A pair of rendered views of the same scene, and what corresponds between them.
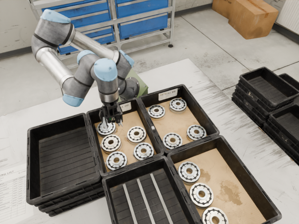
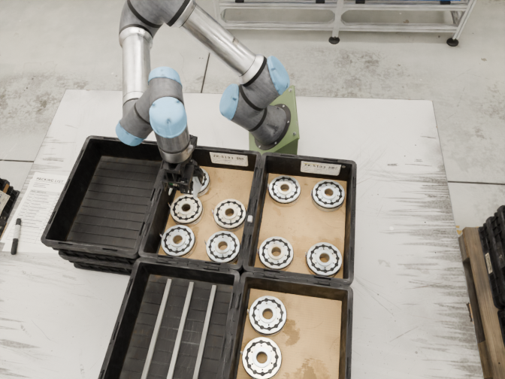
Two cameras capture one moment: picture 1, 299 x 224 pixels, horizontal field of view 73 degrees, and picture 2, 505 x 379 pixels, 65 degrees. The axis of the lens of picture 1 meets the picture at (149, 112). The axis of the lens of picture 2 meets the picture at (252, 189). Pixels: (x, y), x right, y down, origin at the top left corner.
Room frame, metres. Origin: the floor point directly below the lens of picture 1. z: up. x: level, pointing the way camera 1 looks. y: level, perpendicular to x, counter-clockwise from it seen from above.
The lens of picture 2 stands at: (0.17, -0.31, 1.96)
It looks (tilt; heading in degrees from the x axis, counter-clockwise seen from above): 59 degrees down; 33
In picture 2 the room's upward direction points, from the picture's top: 6 degrees counter-clockwise
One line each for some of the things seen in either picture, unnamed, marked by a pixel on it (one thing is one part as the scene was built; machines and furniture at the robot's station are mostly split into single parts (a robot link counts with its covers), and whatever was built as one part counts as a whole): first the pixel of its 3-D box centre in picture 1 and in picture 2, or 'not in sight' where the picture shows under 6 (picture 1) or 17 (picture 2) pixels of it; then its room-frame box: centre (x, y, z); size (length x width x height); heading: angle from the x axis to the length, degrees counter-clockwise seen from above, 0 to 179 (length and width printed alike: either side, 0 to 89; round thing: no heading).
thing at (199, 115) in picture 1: (175, 120); (302, 220); (0.68, -0.14, 0.87); 0.40 x 0.30 x 0.11; 19
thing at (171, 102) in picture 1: (178, 104); (328, 193); (0.81, -0.17, 0.86); 0.10 x 0.10 x 0.01
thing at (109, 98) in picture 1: (109, 92); (176, 147); (0.56, 0.15, 1.22); 0.08 x 0.08 x 0.05
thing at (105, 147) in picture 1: (111, 142); (185, 208); (0.56, 0.21, 0.86); 0.10 x 0.10 x 0.01
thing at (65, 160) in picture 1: (65, 157); (116, 199); (0.49, 0.43, 0.87); 0.40 x 0.30 x 0.11; 19
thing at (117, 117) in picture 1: (111, 108); (179, 168); (0.55, 0.16, 1.14); 0.09 x 0.08 x 0.12; 20
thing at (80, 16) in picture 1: (82, 26); not in sight; (2.36, 0.76, 0.60); 0.72 x 0.03 x 0.56; 113
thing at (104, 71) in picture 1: (106, 76); (170, 124); (0.57, 0.15, 1.30); 0.09 x 0.08 x 0.11; 39
